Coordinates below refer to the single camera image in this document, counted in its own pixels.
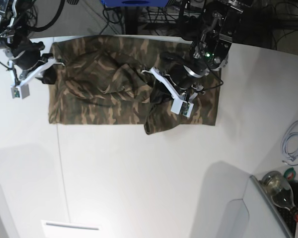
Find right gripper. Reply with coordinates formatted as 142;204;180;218
4;40;55;84

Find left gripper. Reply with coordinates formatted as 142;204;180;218
161;52;209;90

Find camouflage t-shirt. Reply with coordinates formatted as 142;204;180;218
49;36;221;135

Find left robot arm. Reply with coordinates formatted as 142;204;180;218
161;0;253;90

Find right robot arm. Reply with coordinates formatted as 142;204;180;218
0;0;65;86

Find blue bin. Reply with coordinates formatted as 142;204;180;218
101;0;174;7

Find clear plastic bottle red cap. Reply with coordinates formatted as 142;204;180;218
261;171;298;223

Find green tape roll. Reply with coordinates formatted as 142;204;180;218
283;167;296;181

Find white paper label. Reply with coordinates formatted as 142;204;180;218
41;220;104;238

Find black mesh tray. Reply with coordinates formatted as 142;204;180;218
276;180;298;237

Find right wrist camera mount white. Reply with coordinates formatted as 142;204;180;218
8;54;65;99

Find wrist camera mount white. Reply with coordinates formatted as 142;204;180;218
8;54;65;99
141;67;205;118

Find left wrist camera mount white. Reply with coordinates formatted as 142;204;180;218
141;67;205;118

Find coiled white cable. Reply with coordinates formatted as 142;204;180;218
281;116;298;166

